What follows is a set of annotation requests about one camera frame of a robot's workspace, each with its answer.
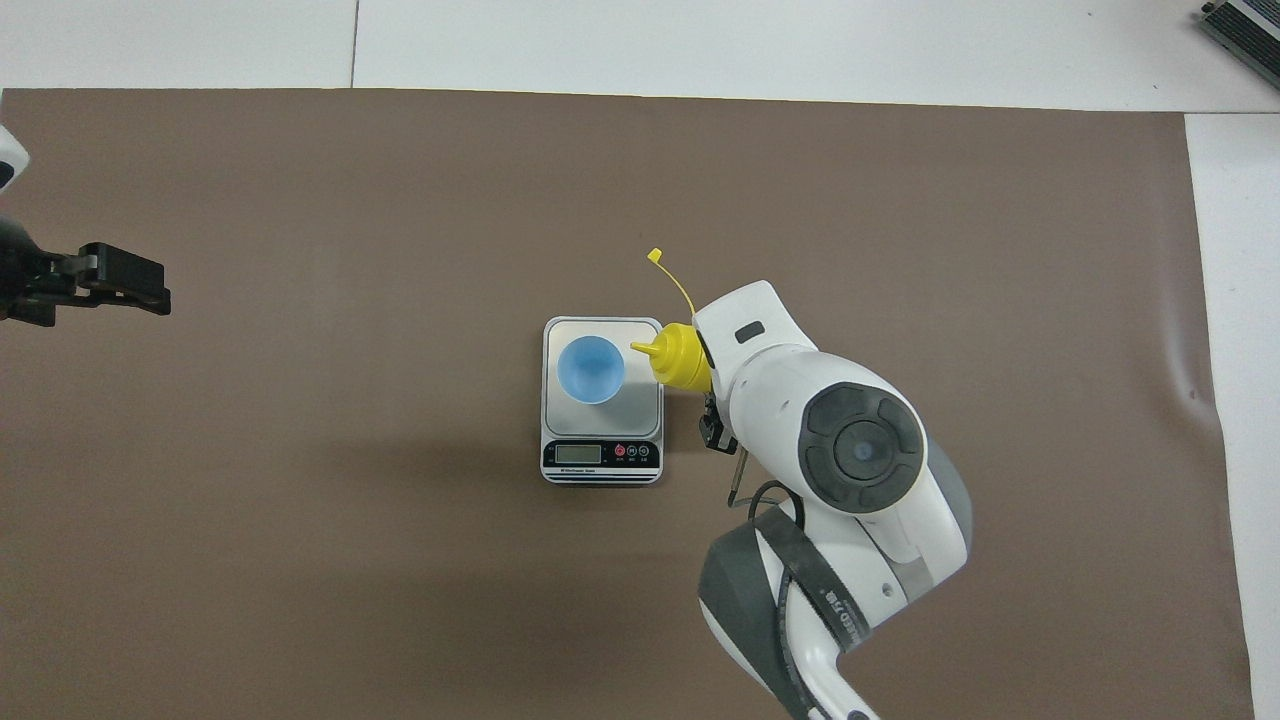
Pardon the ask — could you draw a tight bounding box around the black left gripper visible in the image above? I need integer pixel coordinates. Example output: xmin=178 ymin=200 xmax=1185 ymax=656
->
xmin=0 ymin=215 xmax=172 ymax=327

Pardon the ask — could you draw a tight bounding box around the grey metal device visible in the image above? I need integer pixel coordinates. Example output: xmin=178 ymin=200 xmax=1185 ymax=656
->
xmin=1200 ymin=0 xmax=1280 ymax=91

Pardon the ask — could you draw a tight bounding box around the brown paper table mat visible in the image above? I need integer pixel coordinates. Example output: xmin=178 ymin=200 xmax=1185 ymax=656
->
xmin=0 ymin=88 xmax=1256 ymax=720

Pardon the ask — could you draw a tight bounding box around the yellow squeeze bottle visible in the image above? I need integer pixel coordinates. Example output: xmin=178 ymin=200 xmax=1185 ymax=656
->
xmin=630 ymin=248 xmax=716 ymax=396

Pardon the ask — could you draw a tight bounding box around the light blue plastic cup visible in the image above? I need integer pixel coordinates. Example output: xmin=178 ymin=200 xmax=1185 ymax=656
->
xmin=556 ymin=336 xmax=627 ymax=405

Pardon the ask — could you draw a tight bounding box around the silver digital kitchen scale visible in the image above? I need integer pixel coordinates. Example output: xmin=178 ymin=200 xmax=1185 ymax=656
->
xmin=541 ymin=316 xmax=665 ymax=487

